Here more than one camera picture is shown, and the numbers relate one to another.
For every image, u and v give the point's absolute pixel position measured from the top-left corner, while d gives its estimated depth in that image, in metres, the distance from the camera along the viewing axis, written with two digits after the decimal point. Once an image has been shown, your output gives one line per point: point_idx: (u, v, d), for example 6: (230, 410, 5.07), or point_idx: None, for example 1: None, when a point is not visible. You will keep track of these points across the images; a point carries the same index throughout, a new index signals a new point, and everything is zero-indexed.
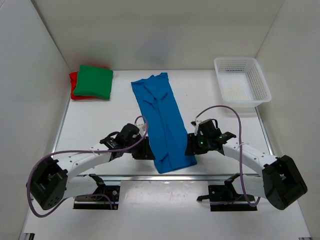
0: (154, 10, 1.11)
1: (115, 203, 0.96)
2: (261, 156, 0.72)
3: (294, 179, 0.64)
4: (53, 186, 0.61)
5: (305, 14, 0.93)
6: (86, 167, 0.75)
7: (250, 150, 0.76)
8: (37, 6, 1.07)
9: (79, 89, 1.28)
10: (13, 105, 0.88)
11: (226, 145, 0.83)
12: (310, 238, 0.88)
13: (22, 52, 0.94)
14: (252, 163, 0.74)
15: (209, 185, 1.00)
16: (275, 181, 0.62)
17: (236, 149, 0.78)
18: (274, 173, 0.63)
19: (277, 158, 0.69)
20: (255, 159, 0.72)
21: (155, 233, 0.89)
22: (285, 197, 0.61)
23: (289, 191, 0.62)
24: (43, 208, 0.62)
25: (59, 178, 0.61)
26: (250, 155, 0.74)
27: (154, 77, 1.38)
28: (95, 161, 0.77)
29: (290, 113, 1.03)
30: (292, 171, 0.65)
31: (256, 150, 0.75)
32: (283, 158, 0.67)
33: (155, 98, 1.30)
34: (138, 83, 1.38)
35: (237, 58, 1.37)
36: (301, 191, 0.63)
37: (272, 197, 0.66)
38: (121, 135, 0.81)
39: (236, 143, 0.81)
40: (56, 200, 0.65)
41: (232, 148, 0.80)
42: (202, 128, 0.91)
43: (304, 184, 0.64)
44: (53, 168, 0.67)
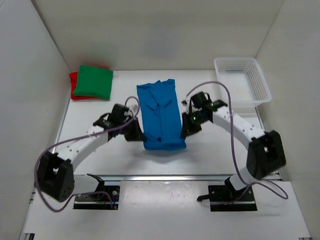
0: (154, 10, 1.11)
1: (115, 203, 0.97)
2: (250, 129, 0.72)
3: (277, 153, 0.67)
4: (61, 178, 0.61)
5: (305, 14, 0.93)
6: (87, 152, 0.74)
7: (239, 121, 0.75)
8: (37, 5, 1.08)
9: (79, 90, 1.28)
10: (13, 105, 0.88)
11: (216, 113, 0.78)
12: (310, 238, 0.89)
13: (22, 52, 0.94)
14: (240, 134, 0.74)
15: (209, 185, 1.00)
16: (258, 155, 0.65)
17: (227, 119, 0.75)
18: (259, 147, 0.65)
19: (265, 133, 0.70)
20: (243, 131, 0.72)
21: (156, 233, 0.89)
22: (265, 169, 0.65)
23: (270, 164, 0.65)
24: (60, 200, 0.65)
25: (64, 169, 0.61)
26: (239, 126, 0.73)
27: (160, 83, 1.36)
28: (94, 144, 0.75)
29: (290, 113, 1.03)
30: (276, 145, 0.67)
31: (246, 122, 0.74)
32: (269, 133, 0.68)
33: (158, 104, 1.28)
34: (143, 87, 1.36)
35: (237, 58, 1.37)
36: (280, 164, 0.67)
37: (251, 166, 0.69)
38: (113, 115, 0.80)
39: (226, 113, 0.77)
40: (69, 189, 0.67)
41: (221, 118, 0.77)
42: (194, 100, 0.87)
43: (284, 159, 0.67)
44: (55, 162, 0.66)
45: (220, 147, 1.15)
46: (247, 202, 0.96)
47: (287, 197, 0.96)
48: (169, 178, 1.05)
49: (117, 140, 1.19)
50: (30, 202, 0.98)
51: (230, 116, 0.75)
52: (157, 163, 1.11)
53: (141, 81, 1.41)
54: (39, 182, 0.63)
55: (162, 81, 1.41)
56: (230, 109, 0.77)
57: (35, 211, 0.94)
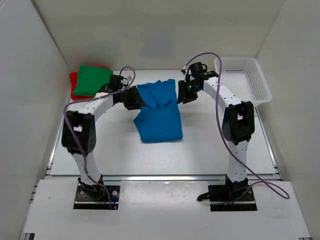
0: (154, 10, 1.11)
1: (115, 203, 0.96)
2: (231, 98, 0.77)
3: (248, 120, 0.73)
4: (87, 127, 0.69)
5: (305, 14, 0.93)
6: (99, 112, 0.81)
7: (224, 90, 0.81)
8: (37, 5, 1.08)
9: (79, 89, 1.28)
10: (13, 105, 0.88)
11: (207, 81, 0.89)
12: (310, 237, 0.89)
13: (22, 52, 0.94)
14: (222, 102, 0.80)
15: (209, 185, 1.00)
16: (231, 119, 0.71)
17: (214, 87, 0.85)
18: (232, 113, 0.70)
19: (241, 102, 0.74)
20: (224, 99, 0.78)
21: (156, 233, 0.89)
22: (235, 132, 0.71)
23: (239, 129, 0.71)
24: (88, 151, 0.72)
25: (89, 119, 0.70)
26: (222, 94, 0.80)
27: (160, 83, 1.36)
28: (104, 105, 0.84)
29: (290, 113, 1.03)
30: (248, 113, 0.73)
31: (229, 92, 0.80)
32: (245, 102, 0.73)
33: (157, 104, 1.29)
34: (143, 86, 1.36)
35: (237, 58, 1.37)
36: (250, 132, 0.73)
37: (225, 130, 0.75)
38: (113, 82, 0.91)
39: (215, 82, 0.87)
40: (93, 141, 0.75)
41: (210, 86, 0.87)
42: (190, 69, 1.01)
43: (254, 127, 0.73)
44: (77, 119, 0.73)
45: (221, 146, 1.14)
46: (247, 202, 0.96)
47: (288, 197, 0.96)
48: (169, 178, 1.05)
49: (116, 139, 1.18)
50: (30, 202, 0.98)
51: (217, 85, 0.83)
52: (157, 163, 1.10)
53: (141, 81, 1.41)
54: (67, 138, 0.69)
55: (162, 80, 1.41)
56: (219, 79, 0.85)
57: (34, 212, 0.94)
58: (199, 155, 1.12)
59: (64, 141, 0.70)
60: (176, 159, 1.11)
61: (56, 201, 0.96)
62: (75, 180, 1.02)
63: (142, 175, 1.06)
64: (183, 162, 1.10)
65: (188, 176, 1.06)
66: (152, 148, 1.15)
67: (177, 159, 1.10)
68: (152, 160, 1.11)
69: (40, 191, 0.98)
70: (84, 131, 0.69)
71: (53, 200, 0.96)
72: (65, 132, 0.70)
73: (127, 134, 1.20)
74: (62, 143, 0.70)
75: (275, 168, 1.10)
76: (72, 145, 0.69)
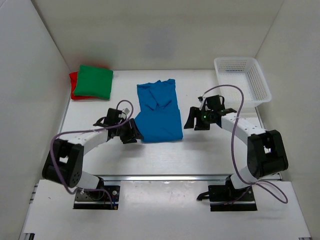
0: (154, 10, 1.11)
1: (115, 203, 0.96)
2: (252, 128, 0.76)
3: (277, 152, 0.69)
4: (74, 159, 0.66)
5: (305, 14, 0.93)
6: (91, 144, 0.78)
7: (244, 123, 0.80)
8: (37, 5, 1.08)
9: (79, 89, 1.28)
10: (13, 105, 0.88)
11: (224, 117, 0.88)
12: (310, 237, 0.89)
13: (22, 52, 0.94)
14: (243, 133, 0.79)
15: (209, 185, 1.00)
16: (258, 153, 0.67)
17: (232, 121, 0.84)
18: (259, 146, 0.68)
19: (266, 131, 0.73)
20: (245, 129, 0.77)
21: (156, 232, 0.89)
22: (264, 168, 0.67)
23: (270, 164, 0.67)
24: (70, 185, 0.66)
25: (77, 150, 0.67)
26: (243, 125, 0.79)
27: (160, 83, 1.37)
28: (98, 138, 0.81)
29: (290, 113, 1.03)
30: (276, 144, 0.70)
31: (249, 123, 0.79)
32: (271, 132, 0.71)
33: (158, 104, 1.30)
34: (143, 86, 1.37)
35: (237, 58, 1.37)
36: (280, 167, 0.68)
37: (252, 165, 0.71)
38: (108, 117, 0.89)
39: (233, 116, 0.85)
40: (77, 176, 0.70)
41: (228, 121, 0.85)
42: (208, 101, 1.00)
43: (286, 161, 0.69)
44: (64, 149, 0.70)
45: (221, 147, 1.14)
46: (247, 202, 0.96)
47: (287, 202, 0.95)
48: (169, 178, 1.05)
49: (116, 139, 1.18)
50: (30, 202, 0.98)
51: (236, 118, 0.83)
52: (157, 163, 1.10)
53: (141, 81, 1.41)
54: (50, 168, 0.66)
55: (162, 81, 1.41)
56: (237, 113, 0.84)
57: (34, 212, 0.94)
58: (199, 155, 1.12)
59: (46, 171, 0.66)
60: (176, 159, 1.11)
61: (56, 201, 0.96)
62: None
63: (142, 175, 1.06)
64: (183, 162, 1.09)
65: (188, 176, 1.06)
66: (152, 148, 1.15)
67: (177, 159, 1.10)
68: (152, 160, 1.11)
69: (39, 190, 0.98)
70: (69, 163, 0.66)
71: (53, 201, 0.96)
72: (48, 162, 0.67)
73: None
74: (44, 174, 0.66)
75: None
76: (54, 176, 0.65)
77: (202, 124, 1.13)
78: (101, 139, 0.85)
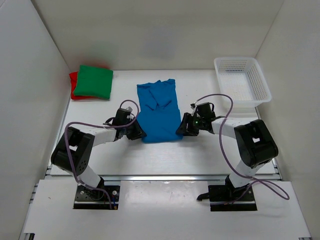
0: (154, 9, 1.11)
1: (115, 203, 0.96)
2: (238, 122, 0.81)
3: (265, 138, 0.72)
4: (84, 148, 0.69)
5: (305, 14, 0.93)
6: (100, 139, 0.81)
7: (230, 121, 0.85)
8: (37, 5, 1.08)
9: (79, 89, 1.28)
10: (13, 105, 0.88)
11: (214, 121, 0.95)
12: (310, 237, 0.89)
13: (22, 52, 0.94)
14: (230, 129, 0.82)
15: (209, 185, 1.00)
16: (246, 138, 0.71)
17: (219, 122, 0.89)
18: (245, 134, 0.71)
19: (250, 121, 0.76)
20: (232, 124, 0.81)
21: (156, 232, 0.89)
22: (255, 154, 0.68)
23: (261, 150, 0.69)
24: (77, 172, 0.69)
25: (88, 139, 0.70)
26: (229, 122, 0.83)
27: (160, 83, 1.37)
28: (105, 135, 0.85)
29: (290, 113, 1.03)
30: (263, 132, 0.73)
31: (235, 120, 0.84)
32: (256, 121, 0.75)
33: (158, 104, 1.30)
34: (144, 86, 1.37)
35: (237, 58, 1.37)
36: (271, 153, 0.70)
37: (243, 154, 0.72)
38: (117, 118, 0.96)
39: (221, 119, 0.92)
40: (84, 165, 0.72)
41: (216, 123, 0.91)
42: (199, 108, 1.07)
43: (275, 147, 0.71)
44: (76, 137, 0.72)
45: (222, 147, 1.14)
46: (247, 202, 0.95)
47: (288, 198, 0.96)
48: (169, 178, 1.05)
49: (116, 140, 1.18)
50: (30, 202, 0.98)
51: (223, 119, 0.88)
52: (157, 163, 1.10)
53: (141, 81, 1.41)
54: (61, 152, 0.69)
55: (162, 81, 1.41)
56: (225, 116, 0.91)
57: (34, 212, 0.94)
58: (199, 155, 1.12)
59: (55, 156, 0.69)
60: (176, 159, 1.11)
61: (56, 201, 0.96)
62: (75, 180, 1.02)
63: (142, 175, 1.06)
64: (183, 162, 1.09)
65: (188, 176, 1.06)
66: (152, 148, 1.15)
67: (177, 159, 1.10)
68: (153, 160, 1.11)
69: (39, 190, 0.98)
70: (78, 150, 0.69)
71: (53, 201, 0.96)
72: (58, 147, 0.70)
73: None
74: (53, 158, 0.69)
75: (275, 168, 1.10)
76: (62, 161, 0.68)
77: (193, 130, 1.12)
78: (109, 138, 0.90)
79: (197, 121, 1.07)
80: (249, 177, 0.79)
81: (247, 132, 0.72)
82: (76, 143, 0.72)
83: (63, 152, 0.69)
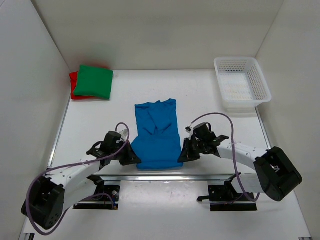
0: (154, 9, 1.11)
1: (115, 203, 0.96)
2: (253, 151, 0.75)
3: (287, 168, 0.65)
4: (52, 202, 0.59)
5: (305, 14, 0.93)
6: (78, 180, 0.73)
7: (242, 147, 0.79)
8: (37, 5, 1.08)
9: (79, 89, 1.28)
10: (13, 105, 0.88)
11: (220, 146, 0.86)
12: (310, 237, 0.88)
13: (22, 52, 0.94)
14: (245, 159, 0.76)
15: (209, 185, 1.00)
16: (268, 174, 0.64)
17: (229, 148, 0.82)
18: (265, 166, 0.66)
19: (267, 151, 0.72)
20: (247, 154, 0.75)
21: (155, 232, 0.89)
22: (282, 188, 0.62)
23: (285, 181, 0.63)
24: (46, 228, 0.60)
25: (57, 193, 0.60)
26: (243, 150, 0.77)
27: (160, 104, 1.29)
28: (87, 172, 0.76)
29: (290, 114, 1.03)
30: (283, 160, 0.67)
31: (247, 146, 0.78)
32: (273, 150, 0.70)
33: (156, 127, 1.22)
34: (142, 107, 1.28)
35: (237, 58, 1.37)
36: (297, 181, 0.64)
37: (269, 190, 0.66)
38: (105, 143, 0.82)
39: (229, 143, 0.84)
40: (56, 218, 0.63)
41: (225, 148, 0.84)
42: (196, 131, 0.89)
43: (298, 174, 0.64)
44: (47, 186, 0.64)
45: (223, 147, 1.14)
46: (247, 202, 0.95)
47: (285, 194, 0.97)
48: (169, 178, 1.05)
49: None
50: None
51: (232, 144, 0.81)
52: None
53: (141, 81, 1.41)
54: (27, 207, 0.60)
55: (162, 81, 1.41)
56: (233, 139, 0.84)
57: None
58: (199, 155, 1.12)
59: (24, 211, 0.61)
60: None
61: None
62: None
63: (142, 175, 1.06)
64: None
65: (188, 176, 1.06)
66: None
67: None
68: None
69: None
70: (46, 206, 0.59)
71: None
72: None
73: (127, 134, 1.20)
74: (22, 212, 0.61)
75: None
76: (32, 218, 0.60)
77: (194, 154, 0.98)
78: (92, 172, 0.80)
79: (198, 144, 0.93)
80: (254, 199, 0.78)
81: (268, 163, 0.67)
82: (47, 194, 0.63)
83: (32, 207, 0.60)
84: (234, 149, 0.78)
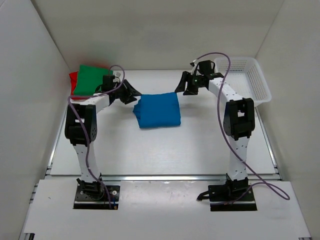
0: (154, 9, 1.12)
1: (115, 203, 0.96)
2: (232, 94, 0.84)
3: (248, 117, 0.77)
4: (90, 117, 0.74)
5: (305, 14, 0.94)
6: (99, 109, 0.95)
7: (227, 89, 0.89)
8: (37, 5, 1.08)
9: (79, 90, 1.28)
10: (12, 105, 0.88)
11: (212, 81, 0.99)
12: (310, 237, 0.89)
13: (22, 52, 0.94)
14: (223, 98, 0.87)
15: (209, 185, 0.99)
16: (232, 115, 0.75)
17: (217, 86, 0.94)
18: (234, 107, 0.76)
19: (242, 98, 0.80)
20: (227, 95, 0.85)
21: (155, 232, 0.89)
22: (235, 126, 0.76)
23: (240, 123, 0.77)
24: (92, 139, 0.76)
25: (92, 109, 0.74)
26: (225, 91, 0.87)
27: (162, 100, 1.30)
28: (101, 103, 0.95)
29: (289, 113, 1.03)
30: (249, 109, 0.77)
31: (232, 90, 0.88)
32: (246, 99, 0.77)
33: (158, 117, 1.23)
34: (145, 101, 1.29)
35: (237, 58, 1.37)
36: (250, 128, 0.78)
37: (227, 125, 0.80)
38: (105, 84, 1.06)
39: (219, 82, 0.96)
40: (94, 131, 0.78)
41: (214, 85, 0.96)
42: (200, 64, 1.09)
43: (253, 122, 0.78)
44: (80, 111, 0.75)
45: (224, 146, 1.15)
46: (247, 202, 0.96)
47: (289, 198, 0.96)
48: (169, 178, 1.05)
49: (117, 139, 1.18)
50: (30, 202, 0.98)
51: (221, 83, 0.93)
52: (157, 163, 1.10)
53: (141, 81, 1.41)
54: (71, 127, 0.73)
55: (162, 81, 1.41)
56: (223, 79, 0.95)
57: (34, 211, 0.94)
58: (199, 155, 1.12)
59: (67, 131, 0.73)
60: (176, 160, 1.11)
61: (56, 201, 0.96)
62: (75, 180, 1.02)
63: (142, 175, 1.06)
64: (183, 163, 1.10)
65: (188, 176, 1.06)
66: (152, 148, 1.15)
67: (177, 160, 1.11)
68: (152, 160, 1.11)
69: (39, 190, 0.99)
70: (87, 121, 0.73)
71: (53, 200, 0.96)
72: (68, 123, 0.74)
73: (127, 134, 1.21)
74: (66, 134, 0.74)
75: (275, 168, 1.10)
76: (76, 133, 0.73)
77: (192, 88, 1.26)
78: (104, 104, 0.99)
79: (197, 79, 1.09)
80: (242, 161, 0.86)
81: (236, 107, 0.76)
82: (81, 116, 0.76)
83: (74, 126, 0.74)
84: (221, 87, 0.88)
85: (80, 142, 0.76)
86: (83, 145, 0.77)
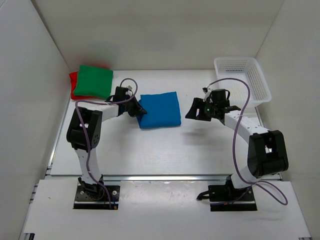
0: (154, 9, 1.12)
1: (115, 203, 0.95)
2: (255, 127, 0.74)
3: (278, 154, 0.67)
4: (95, 122, 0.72)
5: (305, 14, 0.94)
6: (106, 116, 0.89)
7: (247, 121, 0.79)
8: (37, 5, 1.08)
9: (79, 89, 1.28)
10: (13, 105, 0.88)
11: (228, 114, 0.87)
12: (310, 237, 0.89)
13: (23, 53, 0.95)
14: (233, 122, 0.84)
15: (209, 185, 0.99)
16: (259, 150, 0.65)
17: (235, 119, 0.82)
18: (260, 141, 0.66)
19: (268, 131, 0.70)
20: (234, 117, 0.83)
21: (155, 232, 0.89)
22: (264, 165, 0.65)
23: (269, 162, 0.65)
24: (92, 145, 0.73)
25: (97, 115, 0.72)
26: (246, 124, 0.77)
27: (162, 99, 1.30)
28: (111, 112, 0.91)
29: (290, 114, 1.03)
30: (278, 144, 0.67)
31: (252, 122, 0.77)
32: (273, 132, 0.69)
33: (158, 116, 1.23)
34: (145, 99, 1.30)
35: (237, 58, 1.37)
36: (281, 168, 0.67)
37: (252, 162, 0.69)
38: (117, 95, 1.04)
39: (237, 114, 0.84)
40: (96, 138, 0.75)
41: (231, 118, 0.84)
42: (214, 93, 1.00)
43: (286, 161, 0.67)
44: (85, 115, 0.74)
45: (224, 147, 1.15)
46: (247, 203, 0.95)
47: (286, 203, 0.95)
48: (169, 178, 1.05)
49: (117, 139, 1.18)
50: (30, 202, 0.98)
51: (239, 115, 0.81)
52: (157, 163, 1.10)
53: (141, 81, 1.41)
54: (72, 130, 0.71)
55: (162, 81, 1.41)
56: (241, 111, 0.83)
57: (34, 212, 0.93)
58: (199, 155, 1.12)
59: (69, 134, 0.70)
60: (176, 159, 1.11)
61: (56, 201, 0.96)
62: (75, 180, 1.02)
63: (142, 175, 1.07)
64: (183, 163, 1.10)
65: (188, 176, 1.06)
66: (152, 148, 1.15)
67: (177, 160, 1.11)
68: (152, 160, 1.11)
69: (39, 190, 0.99)
70: (89, 125, 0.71)
71: (53, 200, 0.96)
72: (71, 126, 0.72)
73: (127, 134, 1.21)
74: (67, 139, 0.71)
75: None
76: (77, 137, 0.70)
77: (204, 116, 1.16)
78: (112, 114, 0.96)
79: (209, 108, 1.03)
80: (251, 183, 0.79)
81: (263, 142, 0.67)
82: (86, 121, 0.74)
83: (77, 129, 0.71)
84: (239, 120, 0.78)
85: (81, 147, 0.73)
86: (84, 150, 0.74)
